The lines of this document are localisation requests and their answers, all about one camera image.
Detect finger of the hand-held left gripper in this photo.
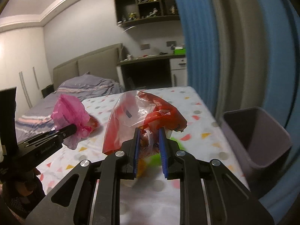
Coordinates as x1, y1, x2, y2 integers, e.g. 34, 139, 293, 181
17, 124, 78, 149

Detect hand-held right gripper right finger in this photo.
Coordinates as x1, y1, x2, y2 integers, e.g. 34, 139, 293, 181
159, 128, 275, 225

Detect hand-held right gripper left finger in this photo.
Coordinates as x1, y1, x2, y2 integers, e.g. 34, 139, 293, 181
25, 127, 141, 225

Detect large pink plastic bag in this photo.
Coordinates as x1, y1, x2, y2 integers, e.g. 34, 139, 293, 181
51, 94, 91, 149

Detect red and clear plastic bag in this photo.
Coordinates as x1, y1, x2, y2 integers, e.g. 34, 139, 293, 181
103, 90, 188, 156

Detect grey plastic bin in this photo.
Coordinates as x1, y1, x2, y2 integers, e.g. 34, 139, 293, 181
221, 106, 293, 200

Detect person's left hand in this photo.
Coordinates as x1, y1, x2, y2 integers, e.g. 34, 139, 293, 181
13, 167, 42, 196

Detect green plastic bag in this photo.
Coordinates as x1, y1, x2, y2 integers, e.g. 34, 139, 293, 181
137, 132, 185, 177

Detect black bedside stand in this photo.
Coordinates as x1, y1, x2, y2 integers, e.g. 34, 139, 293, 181
42, 84, 55, 98

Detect grey striped blanket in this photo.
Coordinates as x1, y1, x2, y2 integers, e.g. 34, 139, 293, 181
15, 73, 123, 143

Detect white patterned tablecloth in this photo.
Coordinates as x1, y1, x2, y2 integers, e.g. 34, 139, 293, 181
33, 86, 250, 225

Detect grey padded bed headboard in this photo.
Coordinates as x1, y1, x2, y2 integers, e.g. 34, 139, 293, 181
53, 43, 124, 92

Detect white drawer cabinet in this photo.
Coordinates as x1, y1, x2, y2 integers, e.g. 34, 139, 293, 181
169, 57, 188, 87

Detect white wardrobe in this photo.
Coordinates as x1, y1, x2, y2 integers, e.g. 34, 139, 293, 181
0, 27, 55, 113

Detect dark topped desk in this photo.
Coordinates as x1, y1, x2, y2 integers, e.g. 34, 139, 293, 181
116, 53, 187, 92

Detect blue curtain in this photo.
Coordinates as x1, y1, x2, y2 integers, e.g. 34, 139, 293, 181
170, 0, 219, 120
258, 0, 300, 217

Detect group of shelf figurines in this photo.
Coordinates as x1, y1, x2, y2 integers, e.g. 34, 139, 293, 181
121, 0, 177, 21

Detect grey curtain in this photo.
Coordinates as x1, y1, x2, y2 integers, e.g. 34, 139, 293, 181
206, 0, 291, 132

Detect dark wall shelf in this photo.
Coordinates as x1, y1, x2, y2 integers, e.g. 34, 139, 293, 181
114, 0, 180, 28

